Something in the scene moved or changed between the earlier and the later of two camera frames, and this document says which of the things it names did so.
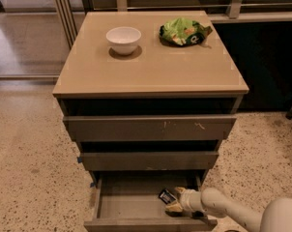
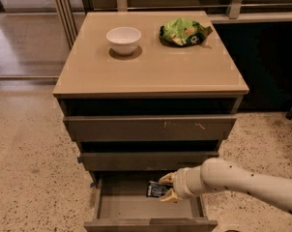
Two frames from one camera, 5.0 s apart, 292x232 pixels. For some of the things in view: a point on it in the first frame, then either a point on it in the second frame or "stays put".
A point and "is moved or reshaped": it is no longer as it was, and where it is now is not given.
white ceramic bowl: x=124 y=39 stays put
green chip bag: x=183 y=32 stays put
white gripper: x=187 y=200 → x=180 y=184
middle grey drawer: x=149 y=160 stays put
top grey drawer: x=147 y=128 stays put
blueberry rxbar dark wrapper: x=166 y=196 is moved or reshaped
